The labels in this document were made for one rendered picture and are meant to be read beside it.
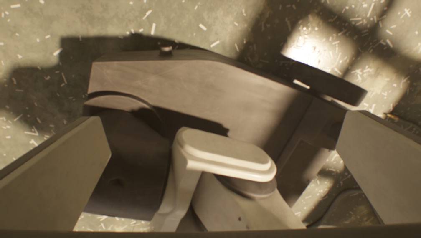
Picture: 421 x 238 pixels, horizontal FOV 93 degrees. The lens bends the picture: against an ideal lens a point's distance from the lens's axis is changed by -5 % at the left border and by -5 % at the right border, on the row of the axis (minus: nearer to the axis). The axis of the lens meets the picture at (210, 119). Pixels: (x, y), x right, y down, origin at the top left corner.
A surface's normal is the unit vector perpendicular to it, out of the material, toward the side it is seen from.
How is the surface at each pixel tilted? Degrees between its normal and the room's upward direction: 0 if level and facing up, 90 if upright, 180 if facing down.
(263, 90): 0
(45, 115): 0
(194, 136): 90
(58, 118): 0
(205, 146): 90
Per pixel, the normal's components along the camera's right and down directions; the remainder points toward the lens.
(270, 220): 0.36, -0.86
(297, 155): 0.16, 0.45
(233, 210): -0.80, -0.07
